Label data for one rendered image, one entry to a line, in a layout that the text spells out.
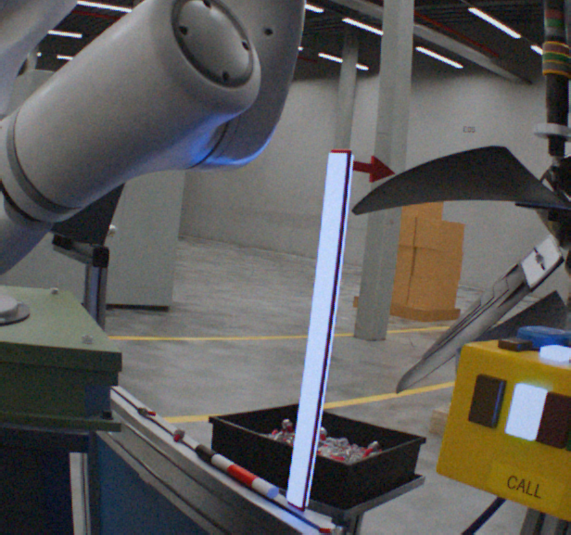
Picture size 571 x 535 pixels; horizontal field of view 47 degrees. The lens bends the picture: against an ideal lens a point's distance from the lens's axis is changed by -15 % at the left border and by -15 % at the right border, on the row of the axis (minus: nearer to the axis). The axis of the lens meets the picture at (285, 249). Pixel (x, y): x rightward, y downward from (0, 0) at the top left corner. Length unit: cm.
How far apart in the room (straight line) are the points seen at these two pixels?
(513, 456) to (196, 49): 28
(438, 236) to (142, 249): 359
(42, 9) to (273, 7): 33
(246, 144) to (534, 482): 27
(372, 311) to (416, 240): 229
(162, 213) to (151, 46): 715
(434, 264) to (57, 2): 853
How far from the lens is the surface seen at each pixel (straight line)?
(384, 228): 707
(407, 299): 930
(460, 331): 99
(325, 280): 63
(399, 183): 73
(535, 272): 97
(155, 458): 89
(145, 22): 35
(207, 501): 78
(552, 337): 44
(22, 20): 72
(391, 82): 723
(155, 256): 748
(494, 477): 43
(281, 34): 44
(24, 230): 46
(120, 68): 35
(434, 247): 905
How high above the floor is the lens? 114
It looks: 3 degrees down
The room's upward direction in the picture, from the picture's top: 6 degrees clockwise
